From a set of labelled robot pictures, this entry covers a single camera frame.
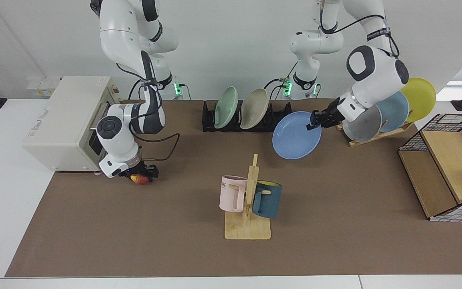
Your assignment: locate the grey plate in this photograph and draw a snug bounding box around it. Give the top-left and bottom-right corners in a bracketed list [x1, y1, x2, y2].
[342, 104, 383, 143]

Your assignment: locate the wooden plate rack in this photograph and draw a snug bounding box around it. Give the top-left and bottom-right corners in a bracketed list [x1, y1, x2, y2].
[336, 120, 415, 148]

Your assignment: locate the beige plate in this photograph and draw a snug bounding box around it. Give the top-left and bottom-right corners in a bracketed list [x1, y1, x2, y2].
[240, 88, 269, 130]

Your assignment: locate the light blue plate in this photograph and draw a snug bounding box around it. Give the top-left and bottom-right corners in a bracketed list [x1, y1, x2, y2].
[375, 91, 410, 133]

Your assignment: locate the black dish rack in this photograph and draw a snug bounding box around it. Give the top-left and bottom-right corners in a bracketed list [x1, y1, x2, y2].
[202, 100, 294, 133]

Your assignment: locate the pale green plate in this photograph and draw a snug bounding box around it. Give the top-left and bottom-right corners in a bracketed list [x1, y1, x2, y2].
[214, 86, 239, 129]

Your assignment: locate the yellow plate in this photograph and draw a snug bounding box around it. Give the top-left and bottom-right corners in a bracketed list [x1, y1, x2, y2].
[399, 77, 437, 123]

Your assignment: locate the pink cup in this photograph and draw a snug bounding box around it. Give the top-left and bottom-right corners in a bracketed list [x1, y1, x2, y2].
[219, 175, 248, 212]

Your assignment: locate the dark blue cup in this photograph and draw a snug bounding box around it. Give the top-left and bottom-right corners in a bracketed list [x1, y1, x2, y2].
[252, 181, 283, 219]

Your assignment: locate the pale toaster oven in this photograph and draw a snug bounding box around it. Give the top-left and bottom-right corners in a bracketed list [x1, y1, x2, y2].
[22, 76, 122, 174]

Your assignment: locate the brown table cloth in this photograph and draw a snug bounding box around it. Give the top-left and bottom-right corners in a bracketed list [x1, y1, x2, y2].
[5, 99, 462, 277]

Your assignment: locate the wooden cup stand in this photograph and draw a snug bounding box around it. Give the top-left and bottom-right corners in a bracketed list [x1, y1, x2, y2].
[225, 154, 272, 240]

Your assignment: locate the pale yellow labelled box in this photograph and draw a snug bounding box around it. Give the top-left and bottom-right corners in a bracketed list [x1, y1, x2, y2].
[26, 77, 62, 99]

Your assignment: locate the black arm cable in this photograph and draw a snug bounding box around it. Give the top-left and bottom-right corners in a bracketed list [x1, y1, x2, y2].
[319, 0, 401, 57]
[115, 62, 180, 162]

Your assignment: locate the wire basket with wooden floor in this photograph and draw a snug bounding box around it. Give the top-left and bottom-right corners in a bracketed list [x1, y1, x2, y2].
[398, 114, 462, 222]

